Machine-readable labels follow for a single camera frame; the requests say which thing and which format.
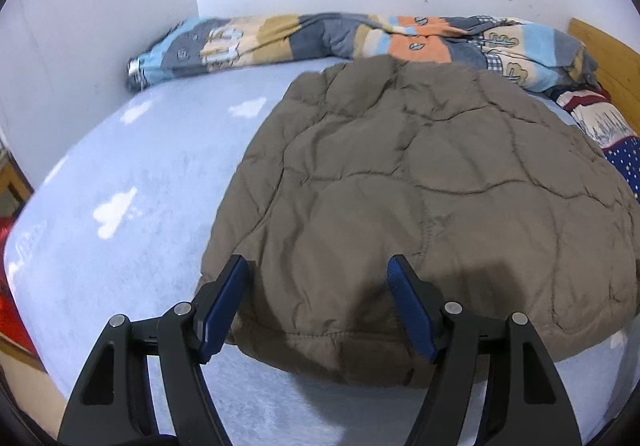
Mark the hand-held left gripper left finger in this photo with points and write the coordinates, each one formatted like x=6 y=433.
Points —
x=222 y=308

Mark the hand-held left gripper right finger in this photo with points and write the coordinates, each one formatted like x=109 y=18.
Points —
x=415 y=308

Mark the brown padded jacket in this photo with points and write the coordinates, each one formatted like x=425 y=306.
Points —
x=425 y=176

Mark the light blue bed sheet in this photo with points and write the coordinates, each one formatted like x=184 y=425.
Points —
x=125 y=176

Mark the red cloth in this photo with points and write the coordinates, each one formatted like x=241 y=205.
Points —
x=12 y=296

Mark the star printed pillow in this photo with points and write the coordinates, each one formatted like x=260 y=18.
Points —
x=600 y=119

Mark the patchwork cartoon quilt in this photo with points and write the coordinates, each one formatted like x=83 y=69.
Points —
x=300 y=39

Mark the wooden headboard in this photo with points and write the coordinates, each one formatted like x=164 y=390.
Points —
x=610 y=56

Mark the wooden furniture frame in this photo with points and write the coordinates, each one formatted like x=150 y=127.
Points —
x=15 y=181

